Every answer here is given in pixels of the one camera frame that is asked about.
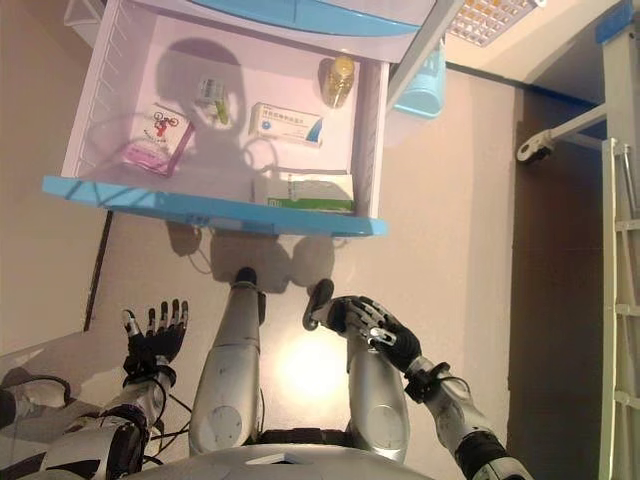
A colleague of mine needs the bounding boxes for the silver robot torso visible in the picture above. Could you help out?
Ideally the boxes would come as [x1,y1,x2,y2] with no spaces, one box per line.
[139,439,471,480]

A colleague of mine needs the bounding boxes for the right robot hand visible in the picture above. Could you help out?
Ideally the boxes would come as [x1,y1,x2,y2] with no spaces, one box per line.
[323,294,422,374]

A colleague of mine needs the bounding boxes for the small green white medicine packet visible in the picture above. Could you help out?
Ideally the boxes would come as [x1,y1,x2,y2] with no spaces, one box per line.
[197,77,232,126]

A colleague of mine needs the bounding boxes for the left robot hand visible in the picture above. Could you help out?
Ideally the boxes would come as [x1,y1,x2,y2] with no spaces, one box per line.
[121,298,190,374]

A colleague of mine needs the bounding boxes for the blue plastic bin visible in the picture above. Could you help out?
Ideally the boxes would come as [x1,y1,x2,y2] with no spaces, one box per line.
[393,42,446,120]

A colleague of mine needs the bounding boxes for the silver robot leg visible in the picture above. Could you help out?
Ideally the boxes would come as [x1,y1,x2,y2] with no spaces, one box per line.
[188,282,266,456]
[344,319,409,464]

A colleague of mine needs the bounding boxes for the white drawer blue front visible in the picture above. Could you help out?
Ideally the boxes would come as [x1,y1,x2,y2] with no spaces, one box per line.
[42,12,390,237]

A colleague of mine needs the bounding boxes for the pink box red motorbike print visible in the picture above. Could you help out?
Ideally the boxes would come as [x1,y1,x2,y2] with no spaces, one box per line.
[121,102,196,177]

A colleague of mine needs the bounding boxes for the white bed caster wheel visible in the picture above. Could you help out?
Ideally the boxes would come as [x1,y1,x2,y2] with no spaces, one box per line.
[516,128,556,164]

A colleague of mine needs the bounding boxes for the white blue medicine box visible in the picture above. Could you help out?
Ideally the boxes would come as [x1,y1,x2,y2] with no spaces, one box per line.
[248,101,325,150]

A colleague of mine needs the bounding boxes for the silver left robot leg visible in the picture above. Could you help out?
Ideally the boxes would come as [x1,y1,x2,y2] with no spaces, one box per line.
[188,282,266,456]

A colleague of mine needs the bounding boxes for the black right robot foot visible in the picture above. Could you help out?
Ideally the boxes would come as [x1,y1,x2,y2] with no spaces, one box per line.
[303,279,335,331]

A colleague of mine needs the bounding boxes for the silver right robot leg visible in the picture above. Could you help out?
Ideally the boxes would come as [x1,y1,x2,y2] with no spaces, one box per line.
[344,319,409,464]

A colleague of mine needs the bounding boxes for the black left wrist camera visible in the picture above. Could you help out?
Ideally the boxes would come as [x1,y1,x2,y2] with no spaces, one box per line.
[123,357,176,386]

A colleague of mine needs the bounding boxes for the yellow pill bottle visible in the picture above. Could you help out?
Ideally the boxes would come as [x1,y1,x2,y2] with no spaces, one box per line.
[319,55,357,109]

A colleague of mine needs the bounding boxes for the white green medicine box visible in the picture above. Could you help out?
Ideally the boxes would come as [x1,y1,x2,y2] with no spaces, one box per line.
[249,169,357,215]

